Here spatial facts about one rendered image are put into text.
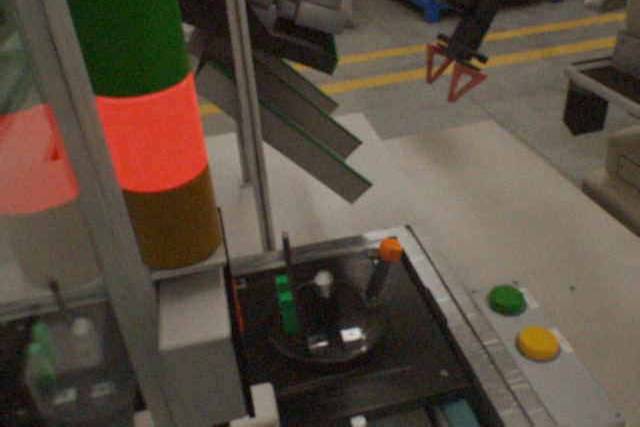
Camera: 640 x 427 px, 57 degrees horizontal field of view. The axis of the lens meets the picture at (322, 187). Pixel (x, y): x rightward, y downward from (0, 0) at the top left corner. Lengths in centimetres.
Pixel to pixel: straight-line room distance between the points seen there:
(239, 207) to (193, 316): 77
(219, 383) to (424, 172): 88
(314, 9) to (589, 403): 53
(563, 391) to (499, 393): 6
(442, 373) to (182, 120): 44
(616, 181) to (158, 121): 113
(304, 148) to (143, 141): 52
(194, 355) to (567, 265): 74
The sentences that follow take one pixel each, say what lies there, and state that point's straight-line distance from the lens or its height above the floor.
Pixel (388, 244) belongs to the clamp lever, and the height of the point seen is 107.
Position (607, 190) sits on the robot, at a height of 80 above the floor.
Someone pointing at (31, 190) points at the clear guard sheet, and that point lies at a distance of 21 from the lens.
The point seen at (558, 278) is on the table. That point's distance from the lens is 95.
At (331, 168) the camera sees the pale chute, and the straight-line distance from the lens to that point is 81.
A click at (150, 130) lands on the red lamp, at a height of 134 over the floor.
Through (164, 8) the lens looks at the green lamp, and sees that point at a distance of 27.
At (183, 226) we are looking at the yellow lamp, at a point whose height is 129.
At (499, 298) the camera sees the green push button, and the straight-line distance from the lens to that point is 73.
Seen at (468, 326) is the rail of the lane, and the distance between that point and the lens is 72.
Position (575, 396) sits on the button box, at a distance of 67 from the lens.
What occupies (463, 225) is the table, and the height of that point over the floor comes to 86.
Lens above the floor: 146
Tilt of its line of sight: 32 degrees down
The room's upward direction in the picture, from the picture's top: 4 degrees counter-clockwise
